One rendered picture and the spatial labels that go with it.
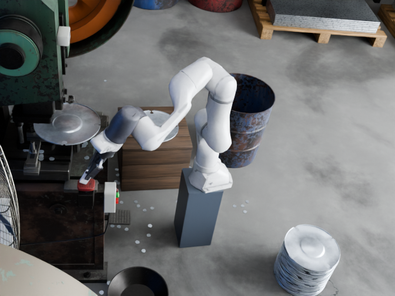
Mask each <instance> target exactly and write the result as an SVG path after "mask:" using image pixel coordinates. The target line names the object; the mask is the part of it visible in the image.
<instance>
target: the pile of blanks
mask: <svg viewBox="0 0 395 296"><path fill-rule="evenodd" d="M338 262H339V261H338ZM337 264H338V263H337ZM337 264H336V265H337ZM336 265H335V266H334V267H333V268H331V269H330V268H329V270H326V271H312V270H308V269H305V268H303V267H301V266H300V265H298V264H297V263H295V262H294V261H293V260H292V259H291V256H289V255H288V253H287V251H286V249H285V246H284V240H283V243H282V246H281V248H280V250H279V253H278V255H277V258H276V261H275V264H274V267H273V271H274V274H275V278H276V280H277V282H278V283H279V285H280V286H281V287H282V288H283V289H284V290H286V291H287V292H289V293H290V294H292V295H295V296H315V295H317V294H319V293H320V292H321V291H322V290H323V289H324V287H325V285H326V284H327V281H328V280H329V278H330V276H331V275H332V273H333V271H334V269H335V268H336Z"/></svg>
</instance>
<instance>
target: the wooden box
mask: <svg viewBox="0 0 395 296"><path fill-rule="evenodd" d="M140 108H141V109H142V110H143V111H146V110H149V111H151V112H150V113H151V114H153V112H152V111H153V110H158V111H162V112H165V113H168V114H170V115H171V114H172V112H173V111H174V106H163V107H140ZM178 126H179V130H178V133H177V135H176V136H175V137H174V138H172V139H170V140H168V141H166V142H162V143H161V145H160V146H159V147H158V148H157V149H155V150H152V151H147V150H142V148H141V147H140V145H139V144H138V142H137V141H136V140H135V139H134V137H133V136H132V135H131V134H130V135H129V136H128V137H127V139H126V142H124V144H123V145H122V147H121V148H120V149H119V150H118V151H117V155H118V167H119V178H120V189H121V191H138V190H162V189H179V185H180V178H181V174H182V169H183V168H189V165H190V158H191V154H192V149H193V146H192V142H191V139H190V135H189V131H188V127H187V123H186V119H185V117H184V118H183V119H182V120H181V121H180V122H179V123H178ZM175 127H177V125H176V126H175Z"/></svg>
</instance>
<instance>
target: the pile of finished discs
mask: <svg viewBox="0 0 395 296"><path fill-rule="evenodd" d="M144 112H145V113H146V114H147V116H149V117H150V118H151V119H152V120H153V121H154V123H155V124H156V125H157V126H161V125H162V123H163V122H164V121H165V120H166V119H167V118H168V117H169V116H170V114H168V113H165V112H162V111H158V110H153V111H152V112H153V114H151V113H150V112H151V111H149V110H146V111H144ZM178 130H179V126H177V127H175V128H174V129H173V130H172V131H171V132H170V133H169V134H168V135H167V136H166V137H165V139H164V141H163V142H166V141H168V140H170V139H172V138H174V137H175V136H176V135H177V133H178Z"/></svg>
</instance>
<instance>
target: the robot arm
mask: <svg viewBox="0 0 395 296"><path fill-rule="evenodd" d="M236 86H237V83H236V80H235V79H234V77H233V76H230V75H229V74H228V73H227V72H226V71H225V70H224V69H223V68H222V67H221V66H220V65H219V64H217V63H216V62H214V61H212V60H211V59H209V58H206V57H202V58H199V59H198V60H197V61H196V62H193V63H192V64H190V65H189V66H187V67H185V68H183V69H182V70H180V71H179V73H177V74H176V75H175V76H174V77H173V78H171V81H170V84H169V94H170V97H171V100H172V103H173V105H174V111H173V112H172V114H171V115H170V116H169V117H168V118H167V119H166V120H165V121H164V122H163V123H162V125H161V126H157V125H156V124H155V123H154V121H153V120H152V119H151V118H150V117H149V116H147V114H146V113H145V112H144V111H143V110H142V109H141V108H140V107H133V106H131V105H126V106H124V107H123V108H121V109H120V110H119V111H118V112H117V113H116V115H114V117H113V118H112V120H111V122H110V124H109V126H108V127H106V128H105V130H104V131H102V132H101V133H100V134H98V135H97V136H95V137H94V138H92V139H91V140H90V142H91V144H92V146H93V147H94V148H95V149H96V150H95V152H94V154H93V156H92V158H91V160H90V162H89V163H88V165H89V166H88V168H87V170H86V171H85V172H84V174H83V176H82V177H81V179H80V180H79V182H80V183H82V184H87V183H88V181H89V180H90V178H94V177H95V176H96V175H97V174H98V173H99V172H100V171H101V170H102V169H103V167H102V164H103V163H104V162H105V161H106V158H110V157H112V156H113V155H114V154H115V152H117V151H118V150H119V149H120V148H121V147H122V145H123V144H124V142H126V139H127V137H128V136H129V135H130V134H131V135H132V136H133V137H134V139H135V140H136V141H137V142H138V144H139V145H140V147H141V148H142V150H147V151H152V150H155V149H157V148H158V147H159V146H160V145H161V143H162V142H163V141H164V139H165V137H166V136H167V135H168V134H169V133H170V132H171V131H172V130H173V129H174V128H175V126H176V125H177V124H178V123H179V122H180V121H181V120H182V119H183V118H184V117H185V116H186V114H187V113H188V111H189V110H190V108H191V100H192V98H193V97H194V96H195V94H197V93H198V92H199V91H200V90H201V89H202V88H204V87H205V88H206V89H207V90H208V91H210V93H209V98H208V102H207V106H206V108H205V109H200V110H199V111H198V112H197V113H196V114H195V116H194V121H195V126H196V139H197V151H196V156H195V159H194V163H193V169H192V172H191V174H190V175H189V181H190V183H191V185H193V186H194V187H196V188H197V189H199V190H201V191H203V192H204V193H209V192H213V191H218V190H223V189H228V188H231V186H232V183H233V180H232V177H231V174H230V173H229V171H228V169H227V168H226V166H225V164H223V163H221V161H220V159H219V158H218V157H219V153H223V152H225V151H226V150H227V149H228V148H229V147H230V145H231V144H232V141H231V137H230V121H229V116H230V110H231V107H232V103H233V100H234V96H235V92H236Z"/></svg>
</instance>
